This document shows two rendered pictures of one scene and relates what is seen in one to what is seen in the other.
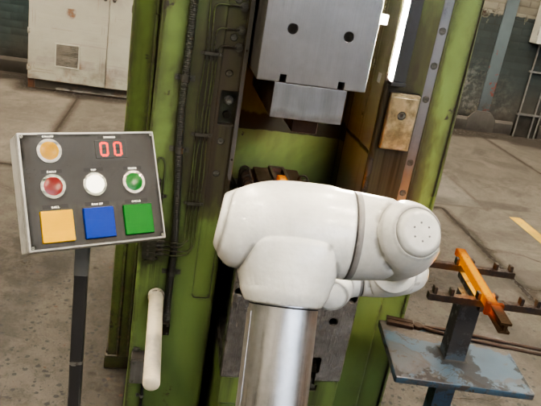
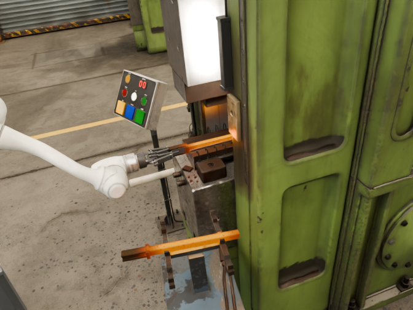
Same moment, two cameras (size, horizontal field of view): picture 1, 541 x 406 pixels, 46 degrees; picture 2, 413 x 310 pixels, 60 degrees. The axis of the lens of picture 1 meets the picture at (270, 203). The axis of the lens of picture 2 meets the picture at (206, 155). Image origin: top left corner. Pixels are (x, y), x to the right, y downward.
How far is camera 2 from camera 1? 229 cm
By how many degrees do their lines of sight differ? 75
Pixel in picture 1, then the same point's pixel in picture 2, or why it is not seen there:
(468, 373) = (180, 296)
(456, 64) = (254, 83)
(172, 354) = not seen: hidden behind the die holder
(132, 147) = (149, 85)
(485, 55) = not seen: outside the picture
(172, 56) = not seen: hidden behind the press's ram
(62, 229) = (120, 109)
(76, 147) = (134, 80)
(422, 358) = (187, 269)
